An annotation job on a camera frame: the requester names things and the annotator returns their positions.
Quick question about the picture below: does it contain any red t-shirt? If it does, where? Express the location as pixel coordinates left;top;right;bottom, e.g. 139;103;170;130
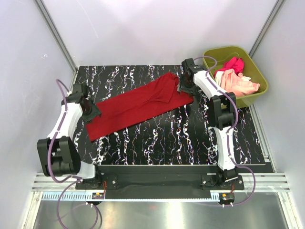
86;72;193;141

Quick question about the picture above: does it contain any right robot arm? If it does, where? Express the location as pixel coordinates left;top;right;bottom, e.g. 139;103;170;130
178;58;238;189

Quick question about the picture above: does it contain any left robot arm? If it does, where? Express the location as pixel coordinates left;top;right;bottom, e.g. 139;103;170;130
37;79;103;189

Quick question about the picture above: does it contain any olive green plastic bin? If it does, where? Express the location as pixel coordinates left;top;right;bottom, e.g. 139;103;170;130
203;46;268;108

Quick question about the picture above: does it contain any magenta t-shirt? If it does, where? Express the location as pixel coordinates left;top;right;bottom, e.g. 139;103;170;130
223;57;244;74

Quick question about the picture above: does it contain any pink peach t-shirt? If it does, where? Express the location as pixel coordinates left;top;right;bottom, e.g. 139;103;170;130
215;69;260;97

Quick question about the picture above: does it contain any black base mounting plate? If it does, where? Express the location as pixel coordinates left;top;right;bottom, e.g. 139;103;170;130
77;165;244;191

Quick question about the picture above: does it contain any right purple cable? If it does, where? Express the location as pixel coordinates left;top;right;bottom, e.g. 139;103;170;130
193;56;257;198

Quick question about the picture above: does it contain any purple cable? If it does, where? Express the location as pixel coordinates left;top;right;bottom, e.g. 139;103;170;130
46;79;84;183
193;56;257;198

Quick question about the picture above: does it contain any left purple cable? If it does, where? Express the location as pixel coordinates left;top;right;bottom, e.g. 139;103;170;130
46;79;84;183

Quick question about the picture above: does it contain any white slotted cable duct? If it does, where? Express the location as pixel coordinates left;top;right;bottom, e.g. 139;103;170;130
42;190;235;202

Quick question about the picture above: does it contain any left aluminium corner post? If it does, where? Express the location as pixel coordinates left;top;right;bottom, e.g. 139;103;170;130
33;0;79;74

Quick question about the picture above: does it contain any aluminium corner post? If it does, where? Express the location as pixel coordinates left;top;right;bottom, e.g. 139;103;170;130
33;0;79;74
249;0;286;58

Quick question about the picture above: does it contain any right aluminium corner post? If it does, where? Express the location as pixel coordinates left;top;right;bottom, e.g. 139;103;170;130
249;0;286;58

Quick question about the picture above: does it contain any aluminium frame rail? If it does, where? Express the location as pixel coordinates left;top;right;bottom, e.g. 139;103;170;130
32;173;290;192

